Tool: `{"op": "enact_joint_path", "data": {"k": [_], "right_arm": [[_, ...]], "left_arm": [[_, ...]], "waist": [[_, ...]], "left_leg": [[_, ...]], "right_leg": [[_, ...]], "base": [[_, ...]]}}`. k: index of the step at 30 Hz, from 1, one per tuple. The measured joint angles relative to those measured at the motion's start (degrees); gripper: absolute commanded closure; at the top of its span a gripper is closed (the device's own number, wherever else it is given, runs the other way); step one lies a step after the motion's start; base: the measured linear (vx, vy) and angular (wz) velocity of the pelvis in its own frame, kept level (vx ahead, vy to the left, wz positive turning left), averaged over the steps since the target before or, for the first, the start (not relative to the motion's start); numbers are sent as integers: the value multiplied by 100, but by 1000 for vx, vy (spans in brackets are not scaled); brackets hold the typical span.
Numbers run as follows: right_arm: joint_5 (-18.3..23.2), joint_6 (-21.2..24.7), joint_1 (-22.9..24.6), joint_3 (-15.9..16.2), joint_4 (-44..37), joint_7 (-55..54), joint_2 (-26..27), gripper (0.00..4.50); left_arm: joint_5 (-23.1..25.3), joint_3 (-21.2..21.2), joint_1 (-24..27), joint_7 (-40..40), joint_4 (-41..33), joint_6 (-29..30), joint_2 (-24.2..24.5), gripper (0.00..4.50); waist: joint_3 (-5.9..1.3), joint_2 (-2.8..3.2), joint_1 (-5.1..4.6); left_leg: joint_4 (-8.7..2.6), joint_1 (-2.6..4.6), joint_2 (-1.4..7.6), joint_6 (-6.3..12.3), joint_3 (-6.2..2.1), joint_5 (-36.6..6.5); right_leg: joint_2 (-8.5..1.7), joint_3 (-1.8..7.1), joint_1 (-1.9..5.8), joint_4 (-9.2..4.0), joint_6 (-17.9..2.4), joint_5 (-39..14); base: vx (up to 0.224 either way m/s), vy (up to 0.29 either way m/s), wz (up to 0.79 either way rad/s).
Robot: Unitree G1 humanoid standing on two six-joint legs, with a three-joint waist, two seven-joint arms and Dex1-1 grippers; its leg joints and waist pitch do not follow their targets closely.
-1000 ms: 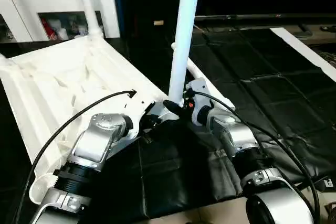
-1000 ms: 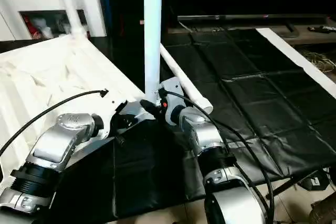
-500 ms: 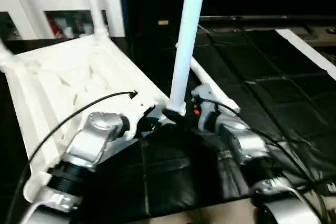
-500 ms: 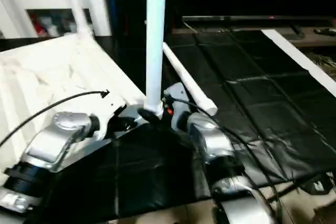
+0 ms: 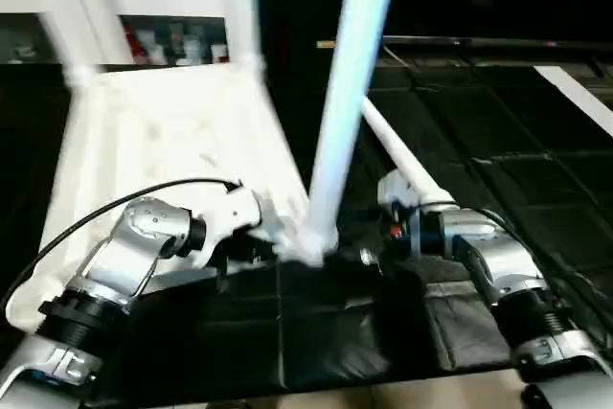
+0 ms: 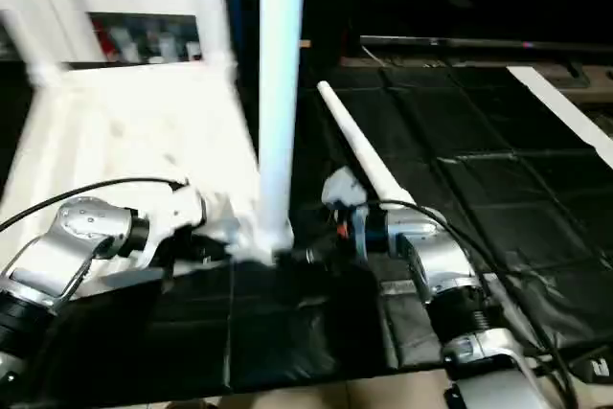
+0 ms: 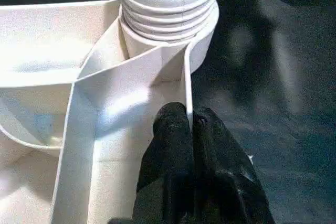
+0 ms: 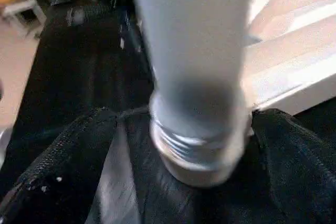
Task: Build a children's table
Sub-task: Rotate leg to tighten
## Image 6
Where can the black work mat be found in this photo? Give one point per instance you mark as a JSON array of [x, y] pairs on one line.
[[335, 332]]

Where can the white plastic table top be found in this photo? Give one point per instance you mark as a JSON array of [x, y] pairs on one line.
[[134, 131]]

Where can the white plastic table leg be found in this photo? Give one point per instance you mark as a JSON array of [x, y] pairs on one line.
[[364, 146], [34, 45], [215, 7], [281, 83]]

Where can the small tan label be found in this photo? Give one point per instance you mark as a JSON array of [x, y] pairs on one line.
[[305, 44]]

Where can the white flat board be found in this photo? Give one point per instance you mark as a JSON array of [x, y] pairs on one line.
[[565, 107]]

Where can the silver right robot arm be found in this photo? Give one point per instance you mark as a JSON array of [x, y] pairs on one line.
[[445, 270]]

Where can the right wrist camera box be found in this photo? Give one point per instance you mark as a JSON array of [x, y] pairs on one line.
[[345, 187]]

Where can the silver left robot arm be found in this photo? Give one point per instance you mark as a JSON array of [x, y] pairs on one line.
[[57, 251]]

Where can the red bottle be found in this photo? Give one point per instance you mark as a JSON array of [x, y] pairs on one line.
[[103, 43]]

